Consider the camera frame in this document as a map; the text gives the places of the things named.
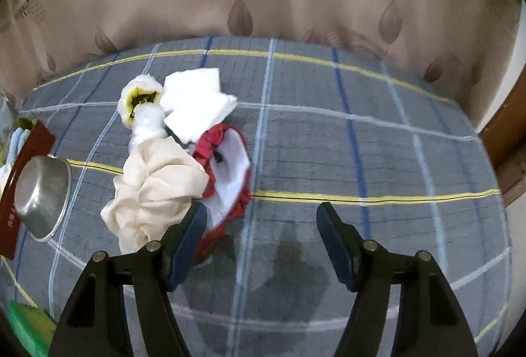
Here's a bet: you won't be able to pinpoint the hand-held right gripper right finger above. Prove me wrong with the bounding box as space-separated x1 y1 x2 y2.
316 202 479 357

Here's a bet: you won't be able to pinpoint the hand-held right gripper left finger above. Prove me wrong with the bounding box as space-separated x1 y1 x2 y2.
48 202 208 357

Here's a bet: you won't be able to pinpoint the cream cloth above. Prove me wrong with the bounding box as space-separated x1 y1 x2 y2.
101 137 208 255

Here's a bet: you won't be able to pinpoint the red and white cloth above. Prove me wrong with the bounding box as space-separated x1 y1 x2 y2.
192 124 252 261

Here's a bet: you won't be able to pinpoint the white sock with yellow lining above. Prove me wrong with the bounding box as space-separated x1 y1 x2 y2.
118 73 171 150

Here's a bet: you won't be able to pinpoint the red and gold tin box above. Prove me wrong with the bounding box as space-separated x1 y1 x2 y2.
0 119 56 259

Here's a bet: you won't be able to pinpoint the blue fluffy sock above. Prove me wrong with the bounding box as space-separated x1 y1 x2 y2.
7 129 32 165

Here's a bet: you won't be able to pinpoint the grey plaid blanket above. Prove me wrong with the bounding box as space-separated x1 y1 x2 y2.
0 36 512 357

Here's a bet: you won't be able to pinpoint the steel bowl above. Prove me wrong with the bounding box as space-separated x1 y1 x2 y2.
14 155 72 243

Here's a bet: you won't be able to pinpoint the green packet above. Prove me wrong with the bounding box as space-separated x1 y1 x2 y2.
8 299 57 357

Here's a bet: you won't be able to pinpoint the wooden door frame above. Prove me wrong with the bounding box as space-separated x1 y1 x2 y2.
477 0 526 210

